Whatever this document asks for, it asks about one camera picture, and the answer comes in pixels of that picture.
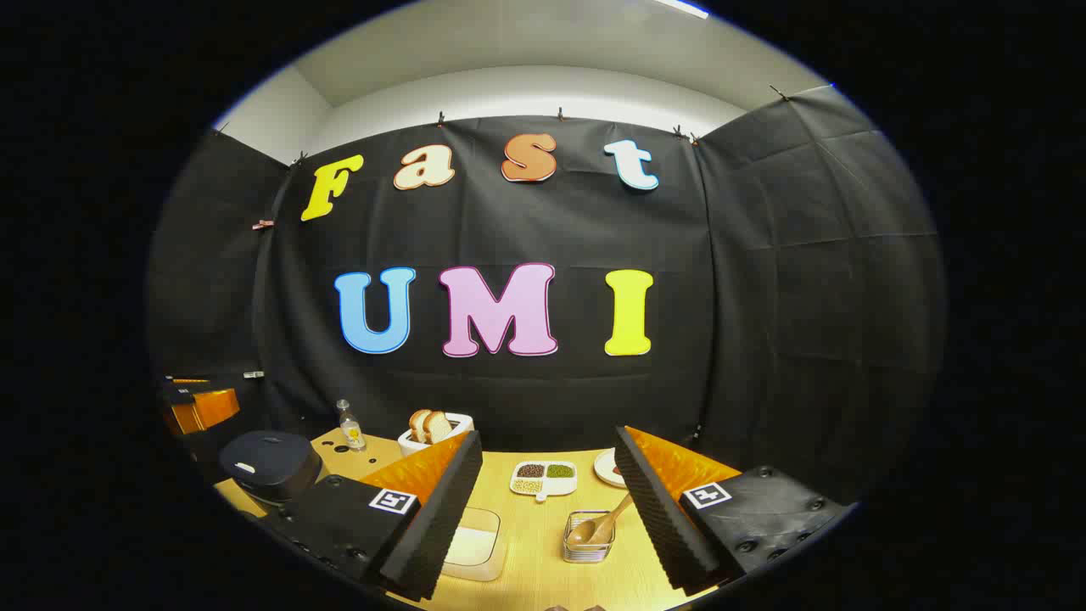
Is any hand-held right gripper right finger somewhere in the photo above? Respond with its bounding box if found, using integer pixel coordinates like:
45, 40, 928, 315
614, 426, 854, 595

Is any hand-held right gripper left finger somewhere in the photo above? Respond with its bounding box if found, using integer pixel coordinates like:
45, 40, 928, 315
255, 430, 484, 602

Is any wire chopstick holder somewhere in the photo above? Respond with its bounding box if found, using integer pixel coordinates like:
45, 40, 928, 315
563, 510, 616, 564

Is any wooden spoon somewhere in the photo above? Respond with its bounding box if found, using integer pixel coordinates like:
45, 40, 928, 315
567, 493, 635, 547

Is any black rice cooker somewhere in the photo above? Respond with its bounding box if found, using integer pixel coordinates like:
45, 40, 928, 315
219, 430, 323, 507

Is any white round plate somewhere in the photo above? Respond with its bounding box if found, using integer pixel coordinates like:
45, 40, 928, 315
593, 447, 629, 489

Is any white toaster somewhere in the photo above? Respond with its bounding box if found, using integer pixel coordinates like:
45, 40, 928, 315
397, 412, 474, 455

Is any white divided bean dish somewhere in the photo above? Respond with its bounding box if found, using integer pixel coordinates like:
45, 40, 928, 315
509, 461, 578, 503

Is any small clear glass bottle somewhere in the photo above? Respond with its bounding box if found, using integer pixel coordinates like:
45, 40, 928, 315
337, 400, 367, 451

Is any black backdrop cloth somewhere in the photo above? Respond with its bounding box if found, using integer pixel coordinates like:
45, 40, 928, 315
146, 85, 947, 502

